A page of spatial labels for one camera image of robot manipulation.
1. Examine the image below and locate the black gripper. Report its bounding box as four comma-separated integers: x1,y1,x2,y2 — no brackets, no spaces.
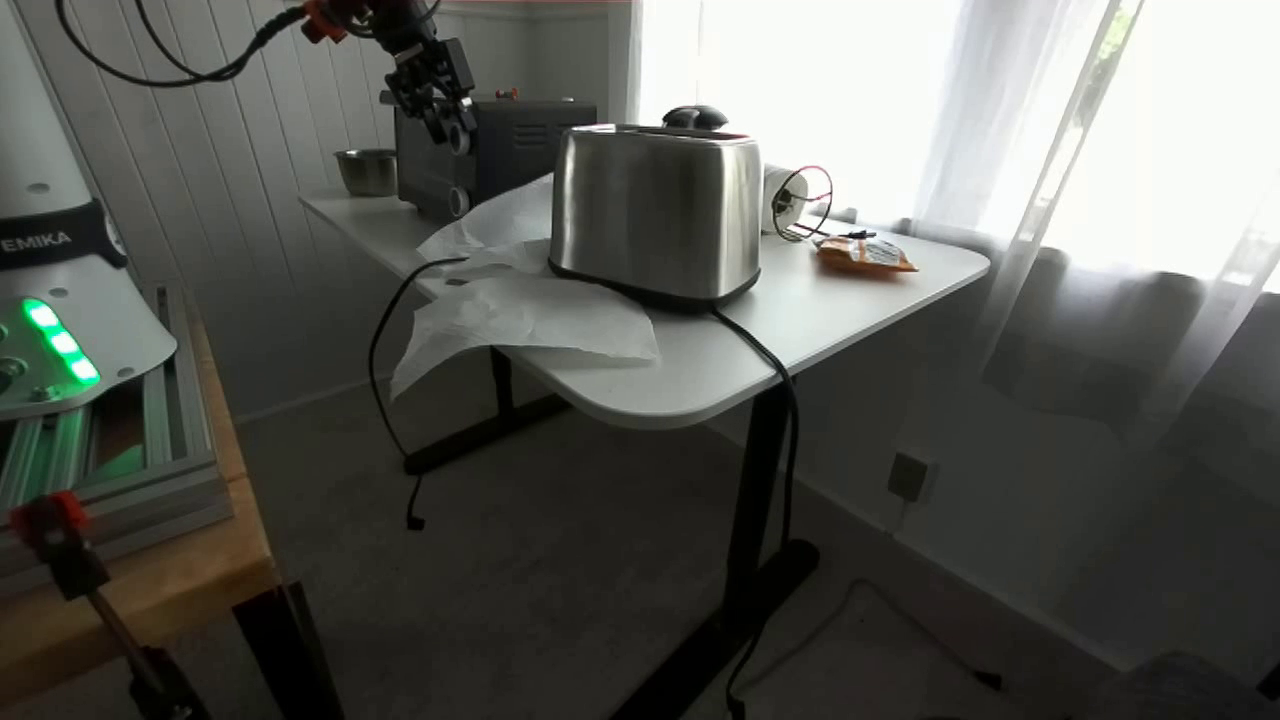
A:
384,36,480,154

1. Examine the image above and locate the dark grey toaster oven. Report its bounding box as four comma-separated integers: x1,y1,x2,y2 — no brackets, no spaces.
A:
377,88,602,225

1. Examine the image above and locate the silver steel toaster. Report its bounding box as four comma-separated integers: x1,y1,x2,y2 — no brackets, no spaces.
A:
547,118,769,315

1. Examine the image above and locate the small metal cup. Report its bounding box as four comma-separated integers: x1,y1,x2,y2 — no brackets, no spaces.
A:
333,144,399,202

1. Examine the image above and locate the white paper towel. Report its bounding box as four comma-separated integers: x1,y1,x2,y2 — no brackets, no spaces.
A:
389,173,664,402

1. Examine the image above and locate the black computer mouse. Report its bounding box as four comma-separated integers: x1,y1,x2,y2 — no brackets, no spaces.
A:
662,99,732,134

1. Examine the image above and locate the white device with green light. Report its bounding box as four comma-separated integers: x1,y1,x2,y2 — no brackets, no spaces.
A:
0,286,234,569

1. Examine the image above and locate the orange snack packet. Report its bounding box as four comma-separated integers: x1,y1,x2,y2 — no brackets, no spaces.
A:
813,230,921,286

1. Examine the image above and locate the light wooden table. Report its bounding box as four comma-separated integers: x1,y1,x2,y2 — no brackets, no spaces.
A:
0,306,294,713

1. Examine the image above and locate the black wooden table leg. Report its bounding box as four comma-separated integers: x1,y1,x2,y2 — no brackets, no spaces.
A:
234,578,348,720

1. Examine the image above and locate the red and black clamp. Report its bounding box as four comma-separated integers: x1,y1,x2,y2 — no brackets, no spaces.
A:
8,489,212,720

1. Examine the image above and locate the sheer white curtain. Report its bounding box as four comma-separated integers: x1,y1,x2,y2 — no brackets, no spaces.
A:
624,0,1280,697

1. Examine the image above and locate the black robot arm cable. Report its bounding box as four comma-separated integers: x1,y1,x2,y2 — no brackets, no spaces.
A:
54,0,317,92

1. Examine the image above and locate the black cable with loose plug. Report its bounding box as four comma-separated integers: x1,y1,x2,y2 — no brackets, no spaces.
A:
365,251,471,537

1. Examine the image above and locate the black toaster power cable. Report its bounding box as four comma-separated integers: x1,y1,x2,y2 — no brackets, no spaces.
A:
705,306,806,720

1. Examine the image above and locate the black desk leg frame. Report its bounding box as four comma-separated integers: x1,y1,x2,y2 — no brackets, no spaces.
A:
399,347,823,720

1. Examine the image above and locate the dark wall outlet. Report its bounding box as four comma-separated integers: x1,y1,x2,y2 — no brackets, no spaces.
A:
887,451,935,510

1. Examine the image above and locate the black floor power cable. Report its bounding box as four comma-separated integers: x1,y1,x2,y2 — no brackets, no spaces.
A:
738,571,1014,713

